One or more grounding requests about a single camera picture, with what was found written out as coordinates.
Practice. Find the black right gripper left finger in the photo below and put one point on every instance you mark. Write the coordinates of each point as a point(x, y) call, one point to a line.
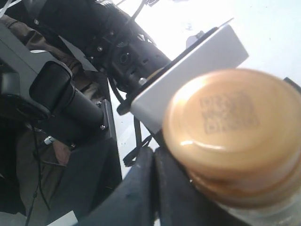
point(131, 204)

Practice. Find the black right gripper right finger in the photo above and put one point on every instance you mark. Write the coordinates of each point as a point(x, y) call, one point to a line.
point(180, 204)

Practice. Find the dark soy sauce bottle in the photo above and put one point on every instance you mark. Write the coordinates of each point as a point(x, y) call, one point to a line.
point(237, 133)

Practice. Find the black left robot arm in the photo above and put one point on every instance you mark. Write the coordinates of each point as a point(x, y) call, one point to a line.
point(104, 34)

